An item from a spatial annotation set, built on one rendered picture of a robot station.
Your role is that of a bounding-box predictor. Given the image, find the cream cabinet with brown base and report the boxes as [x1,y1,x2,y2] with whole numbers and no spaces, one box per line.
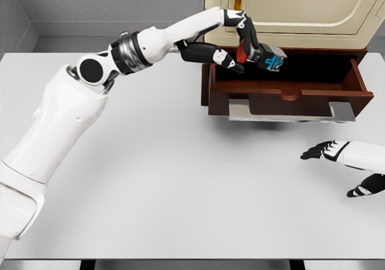
[200,0,385,107]

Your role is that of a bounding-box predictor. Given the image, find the brown wooden drawer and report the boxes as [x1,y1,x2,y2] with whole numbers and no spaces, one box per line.
[207,56,375,123]

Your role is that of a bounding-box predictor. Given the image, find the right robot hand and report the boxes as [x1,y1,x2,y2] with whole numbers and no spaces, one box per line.
[300,140,385,198]

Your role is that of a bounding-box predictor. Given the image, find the silver drawer handle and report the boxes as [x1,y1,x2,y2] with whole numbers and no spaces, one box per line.
[227,99,357,123]

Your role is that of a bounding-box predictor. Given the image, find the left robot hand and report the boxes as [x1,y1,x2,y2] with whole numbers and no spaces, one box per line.
[168,6,260,73]

